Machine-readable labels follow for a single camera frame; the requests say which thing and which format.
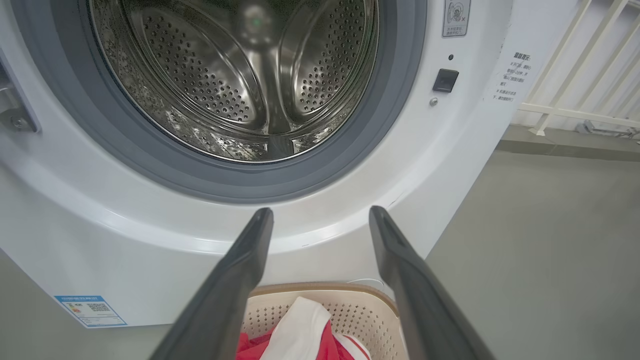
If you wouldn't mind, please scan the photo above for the white metal railing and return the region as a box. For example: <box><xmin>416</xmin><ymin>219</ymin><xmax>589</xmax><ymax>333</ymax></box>
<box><xmin>517</xmin><ymin>0</ymin><xmax>640</xmax><ymax>137</ymax></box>

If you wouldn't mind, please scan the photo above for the grey floor bracket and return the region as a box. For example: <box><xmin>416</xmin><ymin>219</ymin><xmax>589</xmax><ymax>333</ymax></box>
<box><xmin>575</xmin><ymin>120</ymin><xmax>640</xmax><ymax>140</ymax></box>

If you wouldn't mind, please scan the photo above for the blue energy label sticker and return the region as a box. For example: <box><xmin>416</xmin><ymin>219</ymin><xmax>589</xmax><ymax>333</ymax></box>
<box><xmin>54</xmin><ymin>295</ymin><xmax>128</xmax><ymax>329</ymax></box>

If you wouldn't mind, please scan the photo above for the red and white garment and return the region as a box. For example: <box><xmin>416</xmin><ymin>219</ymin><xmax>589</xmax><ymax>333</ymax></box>
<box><xmin>235</xmin><ymin>296</ymin><xmax>373</xmax><ymax>360</ymax></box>

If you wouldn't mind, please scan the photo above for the grey warning sticker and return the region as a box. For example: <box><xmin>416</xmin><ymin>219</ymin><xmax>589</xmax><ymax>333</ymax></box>
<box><xmin>442</xmin><ymin>0</ymin><xmax>472</xmax><ymax>38</ymax></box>

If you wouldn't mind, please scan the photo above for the black door latch socket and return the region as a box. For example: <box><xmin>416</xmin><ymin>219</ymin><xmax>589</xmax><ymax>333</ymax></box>
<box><xmin>432</xmin><ymin>68</ymin><xmax>460</xmax><ymax>94</ymax></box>

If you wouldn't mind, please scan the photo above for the cream perforated laundry basket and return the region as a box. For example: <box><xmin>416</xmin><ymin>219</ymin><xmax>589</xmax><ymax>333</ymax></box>
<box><xmin>240</xmin><ymin>282</ymin><xmax>408</xmax><ymax>360</ymax></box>

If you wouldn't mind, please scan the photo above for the white front-load washing machine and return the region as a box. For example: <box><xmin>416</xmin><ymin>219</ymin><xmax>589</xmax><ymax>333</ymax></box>
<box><xmin>0</xmin><ymin>0</ymin><xmax>581</xmax><ymax>328</ymax></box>

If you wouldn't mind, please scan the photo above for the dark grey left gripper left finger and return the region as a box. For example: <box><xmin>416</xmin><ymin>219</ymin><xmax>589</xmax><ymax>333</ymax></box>
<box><xmin>150</xmin><ymin>207</ymin><xmax>275</xmax><ymax>360</ymax></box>

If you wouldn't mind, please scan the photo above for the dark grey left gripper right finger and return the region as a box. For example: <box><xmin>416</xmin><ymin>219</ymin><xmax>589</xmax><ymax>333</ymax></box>
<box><xmin>368</xmin><ymin>205</ymin><xmax>496</xmax><ymax>360</ymax></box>

